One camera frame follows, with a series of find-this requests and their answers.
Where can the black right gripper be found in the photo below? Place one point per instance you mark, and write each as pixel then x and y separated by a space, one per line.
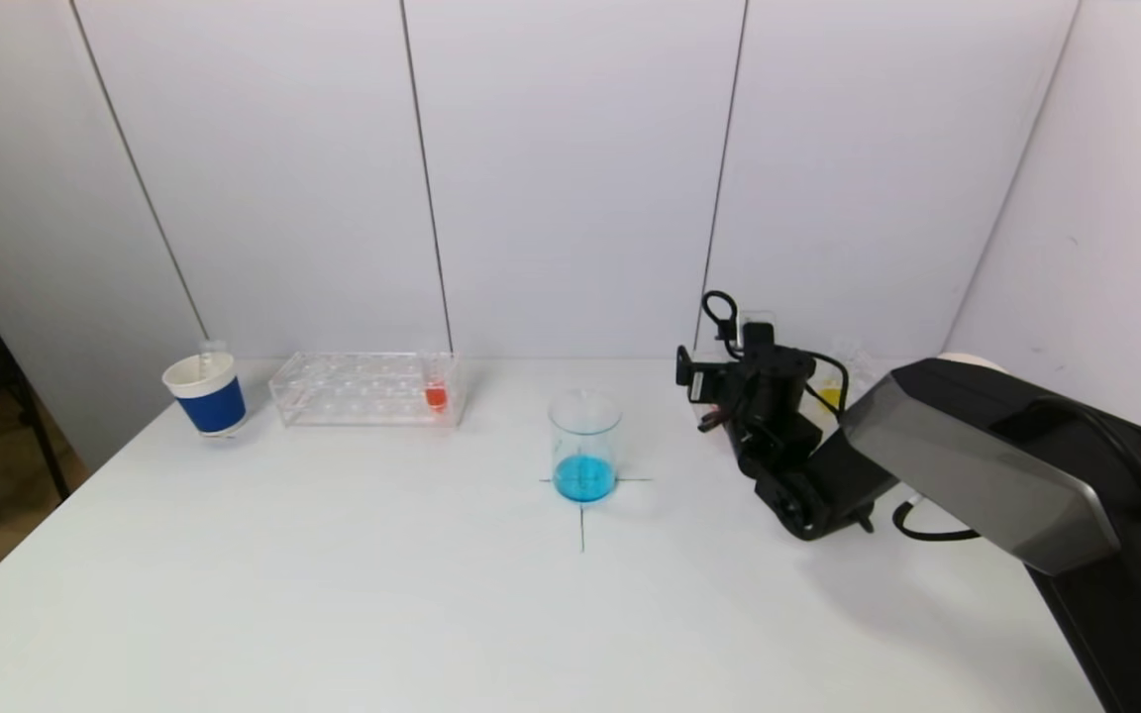
pixel 774 396

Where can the test tube with blue pigment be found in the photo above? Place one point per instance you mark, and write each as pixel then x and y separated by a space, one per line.
pixel 211 355

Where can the silver and black right robot arm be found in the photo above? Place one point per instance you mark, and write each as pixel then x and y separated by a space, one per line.
pixel 986 465

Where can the clear glass beaker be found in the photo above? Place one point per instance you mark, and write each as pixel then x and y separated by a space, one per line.
pixel 584 456

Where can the test tube with yellow pigment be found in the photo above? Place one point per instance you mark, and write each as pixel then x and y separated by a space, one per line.
pixel 831 396

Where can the clear acrylic test tube rack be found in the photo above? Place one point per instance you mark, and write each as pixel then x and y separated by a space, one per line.
pixel 856 374
pixel 363 391

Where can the test tube with red pigment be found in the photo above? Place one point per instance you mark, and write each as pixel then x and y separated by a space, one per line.
pixel 436 394

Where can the blue and white paper cup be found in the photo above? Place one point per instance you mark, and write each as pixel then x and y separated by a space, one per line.
pixel 967 360
pixel 212 404

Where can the black metal stand leg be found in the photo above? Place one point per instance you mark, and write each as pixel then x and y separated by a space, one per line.
pixel 41 436

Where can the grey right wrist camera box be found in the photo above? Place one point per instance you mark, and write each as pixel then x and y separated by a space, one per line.
pixel 759 330

